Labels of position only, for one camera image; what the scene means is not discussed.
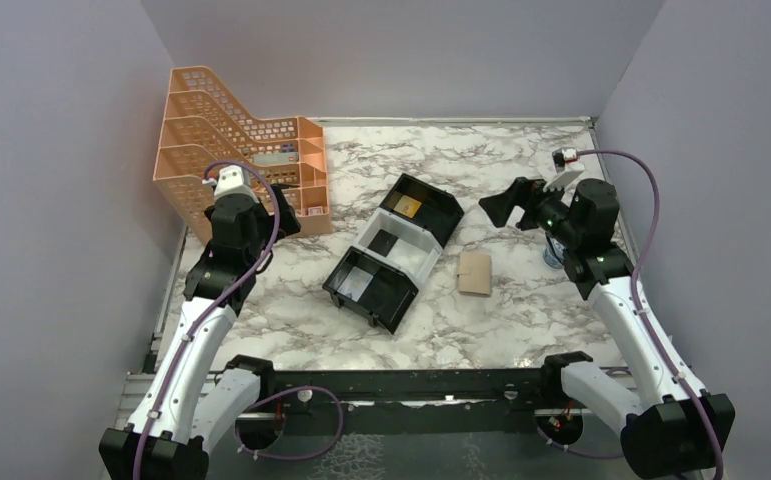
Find black left tray bin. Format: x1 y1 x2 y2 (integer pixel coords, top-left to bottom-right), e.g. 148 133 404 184
322 247 419 334

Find silver VIP card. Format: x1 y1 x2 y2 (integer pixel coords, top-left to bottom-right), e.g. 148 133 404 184
338 267 373 300

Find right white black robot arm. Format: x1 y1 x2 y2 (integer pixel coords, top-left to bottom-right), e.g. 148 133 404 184
479 177 735 479

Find gold card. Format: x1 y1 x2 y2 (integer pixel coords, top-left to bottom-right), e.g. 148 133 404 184
394 195 422 218

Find black card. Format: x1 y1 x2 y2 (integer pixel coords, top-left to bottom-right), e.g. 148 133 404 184
368 229 399 257

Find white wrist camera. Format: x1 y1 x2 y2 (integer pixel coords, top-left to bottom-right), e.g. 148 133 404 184
543 147 584 192
214 165 258 202

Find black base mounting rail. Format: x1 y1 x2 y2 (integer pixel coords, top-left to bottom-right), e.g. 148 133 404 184
237 367 571 436

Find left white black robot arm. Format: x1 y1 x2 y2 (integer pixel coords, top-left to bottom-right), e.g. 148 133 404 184
99 186 301 479

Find peach plastic file organizer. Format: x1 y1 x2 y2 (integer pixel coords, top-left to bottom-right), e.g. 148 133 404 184
153 66 333 243

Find black right tray bin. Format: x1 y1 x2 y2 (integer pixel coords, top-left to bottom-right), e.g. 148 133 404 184
379 173 465 247

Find items in organizer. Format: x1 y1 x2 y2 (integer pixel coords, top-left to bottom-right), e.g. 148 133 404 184
251 139 329 217

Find blue white round tin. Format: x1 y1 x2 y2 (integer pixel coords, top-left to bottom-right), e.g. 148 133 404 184
543 238 566 270

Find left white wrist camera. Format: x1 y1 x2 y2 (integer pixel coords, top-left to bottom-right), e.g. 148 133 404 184
214 165 258 202

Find black tray bin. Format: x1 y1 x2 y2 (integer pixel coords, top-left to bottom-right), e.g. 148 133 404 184
379 173 465 247
322 247 419 334

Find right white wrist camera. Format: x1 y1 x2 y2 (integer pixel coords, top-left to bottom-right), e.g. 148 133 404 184
543 147 584 192

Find white middle tray bin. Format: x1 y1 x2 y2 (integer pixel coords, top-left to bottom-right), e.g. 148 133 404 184
352 208 443 288

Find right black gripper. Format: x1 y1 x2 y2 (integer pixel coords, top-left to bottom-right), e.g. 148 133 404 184
481 174 583 247

